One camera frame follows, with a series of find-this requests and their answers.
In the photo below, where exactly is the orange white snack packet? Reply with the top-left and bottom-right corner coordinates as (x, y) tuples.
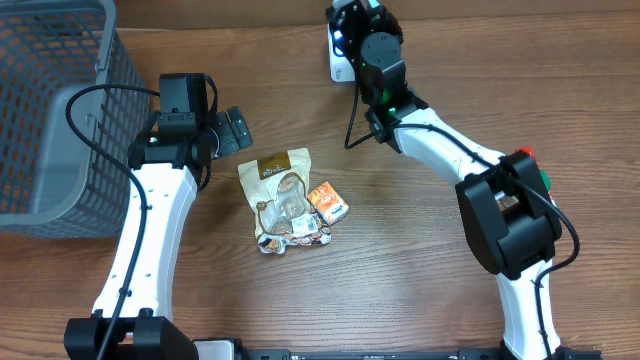
(307, 181), (350, 226)

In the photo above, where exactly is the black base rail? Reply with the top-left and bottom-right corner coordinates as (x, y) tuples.
(192, 339), (604, 360)

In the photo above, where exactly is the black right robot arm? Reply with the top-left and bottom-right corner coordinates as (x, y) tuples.
(325, 0), (580, 359)

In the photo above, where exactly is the red snack bar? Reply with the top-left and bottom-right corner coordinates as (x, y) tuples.
(514, 145), (557, 206)

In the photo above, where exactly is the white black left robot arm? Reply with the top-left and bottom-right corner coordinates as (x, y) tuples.
(64, 73), (253, 359)

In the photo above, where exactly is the white barcode scanner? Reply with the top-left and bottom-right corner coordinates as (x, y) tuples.
(327, 24), (355, 83)

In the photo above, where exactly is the white snack wrapper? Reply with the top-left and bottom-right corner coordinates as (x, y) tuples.
(238, 148), (332, 255)

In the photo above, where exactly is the grey plastic mesh basket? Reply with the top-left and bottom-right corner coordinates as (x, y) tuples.
(1, 0), (151, 238)

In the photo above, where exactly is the green lid jar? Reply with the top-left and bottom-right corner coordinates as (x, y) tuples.
(539, 169), (552, 193)

